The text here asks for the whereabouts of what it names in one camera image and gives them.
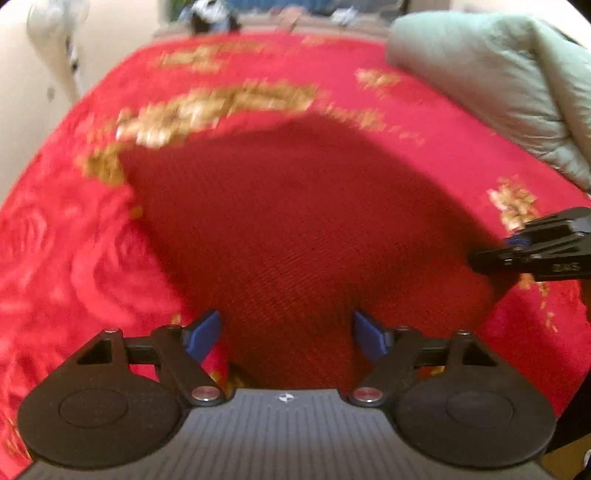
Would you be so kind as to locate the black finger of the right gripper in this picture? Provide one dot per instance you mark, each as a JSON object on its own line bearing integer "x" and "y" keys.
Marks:
{"x": 551, "y": 248}

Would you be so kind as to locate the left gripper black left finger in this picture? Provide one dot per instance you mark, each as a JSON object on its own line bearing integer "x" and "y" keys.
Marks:
{"x": 117, "y": 399}

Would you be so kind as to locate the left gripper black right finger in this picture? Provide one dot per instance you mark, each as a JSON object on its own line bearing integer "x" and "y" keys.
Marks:
{"x": 454, "y": 400}

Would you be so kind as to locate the dark red knit sweater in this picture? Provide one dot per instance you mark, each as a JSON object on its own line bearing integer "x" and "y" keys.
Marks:
{"x": 289, "y": 229}

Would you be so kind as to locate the red floral bed blanket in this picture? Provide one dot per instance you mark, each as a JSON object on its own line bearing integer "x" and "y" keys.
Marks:
{"x": 74, "y": 259}

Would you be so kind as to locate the light green duvet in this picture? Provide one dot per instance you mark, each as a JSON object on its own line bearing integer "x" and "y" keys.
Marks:
{"x": 521, "y": 76}

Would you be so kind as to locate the pink cloth on sill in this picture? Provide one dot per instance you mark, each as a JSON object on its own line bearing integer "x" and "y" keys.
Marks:
{"x": 287, "y": 17}

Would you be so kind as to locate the white standing fan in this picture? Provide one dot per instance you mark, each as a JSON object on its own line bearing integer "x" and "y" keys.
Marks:
{"x": 51, "y": 26}

